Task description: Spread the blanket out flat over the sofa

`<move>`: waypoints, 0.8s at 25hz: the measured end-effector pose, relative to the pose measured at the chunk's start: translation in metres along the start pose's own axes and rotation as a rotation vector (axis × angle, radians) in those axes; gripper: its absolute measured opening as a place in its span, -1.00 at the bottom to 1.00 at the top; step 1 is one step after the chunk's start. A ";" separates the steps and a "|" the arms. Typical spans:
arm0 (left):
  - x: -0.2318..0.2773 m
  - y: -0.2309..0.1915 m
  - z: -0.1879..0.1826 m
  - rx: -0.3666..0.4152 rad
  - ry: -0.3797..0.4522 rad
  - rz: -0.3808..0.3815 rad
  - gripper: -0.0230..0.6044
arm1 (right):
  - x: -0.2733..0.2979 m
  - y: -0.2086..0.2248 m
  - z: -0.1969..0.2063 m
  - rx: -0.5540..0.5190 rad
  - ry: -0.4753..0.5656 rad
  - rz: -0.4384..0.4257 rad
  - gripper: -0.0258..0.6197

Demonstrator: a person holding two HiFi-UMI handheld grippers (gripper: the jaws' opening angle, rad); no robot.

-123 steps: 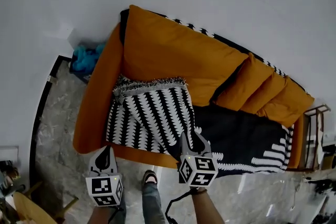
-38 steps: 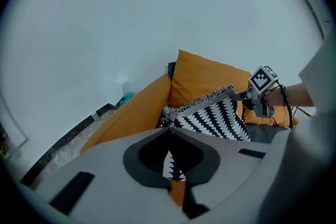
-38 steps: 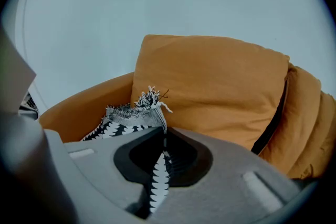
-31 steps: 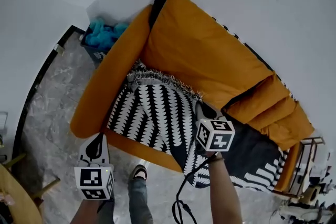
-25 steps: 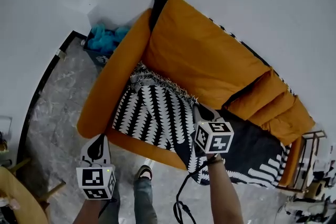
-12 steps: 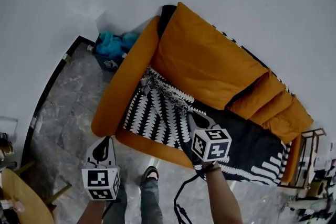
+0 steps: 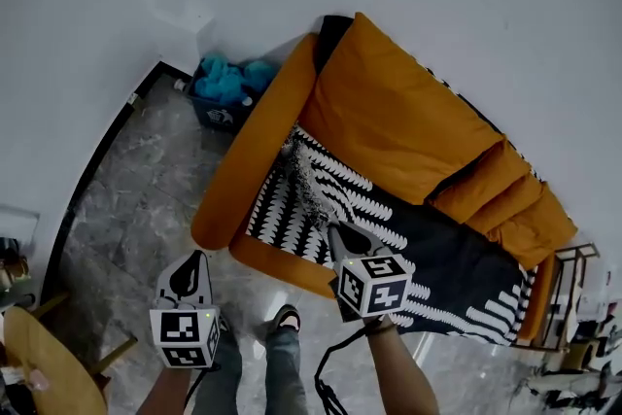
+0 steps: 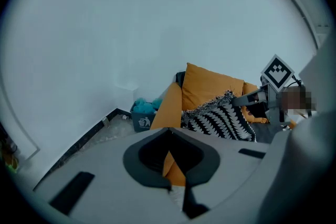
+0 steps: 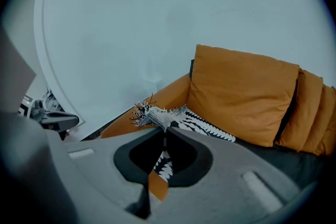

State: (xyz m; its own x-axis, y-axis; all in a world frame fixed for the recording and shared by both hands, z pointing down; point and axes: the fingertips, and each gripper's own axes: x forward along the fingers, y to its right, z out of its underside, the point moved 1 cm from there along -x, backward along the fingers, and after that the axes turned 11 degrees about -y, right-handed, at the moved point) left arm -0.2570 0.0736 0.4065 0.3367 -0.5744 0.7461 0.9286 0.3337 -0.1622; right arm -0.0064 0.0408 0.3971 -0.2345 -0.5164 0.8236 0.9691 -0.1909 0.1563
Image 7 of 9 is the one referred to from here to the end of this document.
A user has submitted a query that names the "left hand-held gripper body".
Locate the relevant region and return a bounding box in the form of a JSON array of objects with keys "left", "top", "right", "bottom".
[{"left": 149, "top": 295, "right": 222, "bottom": 370}]

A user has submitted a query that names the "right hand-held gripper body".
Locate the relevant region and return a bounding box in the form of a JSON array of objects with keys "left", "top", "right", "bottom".
[{"left": 329, "top": 255, "right": 413, "bottom": 323}]

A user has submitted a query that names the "black and white patterned blanket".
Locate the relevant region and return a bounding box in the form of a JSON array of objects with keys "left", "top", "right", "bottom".
[{"left": 245, "top": 125, "right": 538, "bottom": 347}]

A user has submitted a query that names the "orange sofa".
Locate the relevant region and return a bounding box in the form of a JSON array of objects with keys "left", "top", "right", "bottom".
[{"left": 190, "top": 12, "right": 579, "bottom": 349}]

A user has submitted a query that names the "person's left forearm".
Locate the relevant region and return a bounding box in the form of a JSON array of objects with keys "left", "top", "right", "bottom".
[{"left": 135, "top": 366, "right": 193, "bottom": 415}]

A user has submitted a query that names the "person's right forearm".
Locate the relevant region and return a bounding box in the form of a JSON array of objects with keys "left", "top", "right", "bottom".
[{"left": 366, "top": 315, "right": 441, "bottom": 415}]

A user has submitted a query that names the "person's left leg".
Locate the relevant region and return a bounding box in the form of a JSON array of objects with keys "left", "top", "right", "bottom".
[{"left": 191, "top": 329, "right": 244, "bottom": 415}]

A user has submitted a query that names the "person's leg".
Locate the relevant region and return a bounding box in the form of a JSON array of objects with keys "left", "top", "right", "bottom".
[
  {"left": 264, "top": 328, "right": 310, "bottom": 415},
  {"left": 191, "top": 329, "right": 244, "bottom": 415}
]

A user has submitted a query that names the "person's right shoe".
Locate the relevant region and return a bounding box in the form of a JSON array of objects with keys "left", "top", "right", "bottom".
[{"left": 253, "top": 303, "right": 302, "bottom": 346}]

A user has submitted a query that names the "person's right leg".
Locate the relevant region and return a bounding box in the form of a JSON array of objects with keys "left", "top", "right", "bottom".
[{"left": 264, "top": 328, "right": 310, "bottom": 415}]

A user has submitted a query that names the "round wooden table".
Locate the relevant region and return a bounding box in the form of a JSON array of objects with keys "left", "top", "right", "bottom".
[{"left": 2, "top": 291, "right": 140, "bottom": 415}]

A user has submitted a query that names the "black baseboard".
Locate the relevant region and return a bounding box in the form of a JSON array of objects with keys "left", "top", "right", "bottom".
[{"left": 38, "top": 60, "right": 193, "bottom": 307}]

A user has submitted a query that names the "pink small object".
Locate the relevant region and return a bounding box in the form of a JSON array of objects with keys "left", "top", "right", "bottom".
[{"left": 27, "top": 367, "right": 52, "bottom": 393}]

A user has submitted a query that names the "dark storage bin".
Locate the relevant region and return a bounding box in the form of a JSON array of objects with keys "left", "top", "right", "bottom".
[{"left": 187, "top": 62, "right": 259, "bottom": 136}]

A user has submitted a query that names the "blue fluffy cloth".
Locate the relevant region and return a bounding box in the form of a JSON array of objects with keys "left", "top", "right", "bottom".
[{"left": 193, "top": 53, "right": 276, "bottom": 106}]

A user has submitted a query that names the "brown wooden shelf rack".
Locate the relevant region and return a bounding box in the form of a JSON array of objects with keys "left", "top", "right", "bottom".
[{"left": 514, "top": 241, "right": 602, "bottom": 354}]

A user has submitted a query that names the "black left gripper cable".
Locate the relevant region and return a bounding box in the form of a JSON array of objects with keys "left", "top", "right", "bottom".
[{"left": 182, "top": 363, "right": 223, "bottom": 409}]

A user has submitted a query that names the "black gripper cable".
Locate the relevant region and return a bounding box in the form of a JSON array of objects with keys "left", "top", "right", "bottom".
[
  {"left": 182, "top": 363, "right": 223, "bottom": 409},
  {"left": 313, "top": 318, "right": 385, "bottom": 415}
]

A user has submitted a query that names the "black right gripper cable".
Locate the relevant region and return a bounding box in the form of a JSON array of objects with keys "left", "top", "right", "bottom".
[{"left": 313, "top": 318, "right": 385, "bottom": 415}]

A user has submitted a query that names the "white wall box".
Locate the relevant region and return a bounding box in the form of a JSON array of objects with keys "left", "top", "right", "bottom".
[{"left": 157, "top": 0, "right": 216, "bottom": 38}]

